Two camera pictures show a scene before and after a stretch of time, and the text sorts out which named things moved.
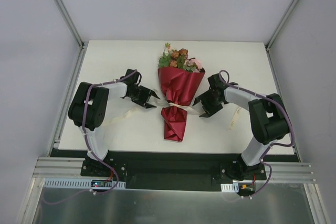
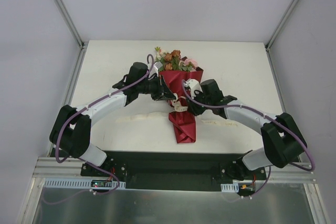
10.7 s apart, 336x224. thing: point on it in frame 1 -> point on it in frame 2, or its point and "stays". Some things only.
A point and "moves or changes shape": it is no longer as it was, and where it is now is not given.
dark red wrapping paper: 179,87 moves or changes shape
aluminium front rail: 71,168 stays
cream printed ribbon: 237,113 -> 180,104
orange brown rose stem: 178,58 -> 171,60
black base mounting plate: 176,171 stays
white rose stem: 168,51 -> 160,54
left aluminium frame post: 64,9 stays
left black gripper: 144,96 -> 159,88
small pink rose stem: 192,65 moves or changes shape
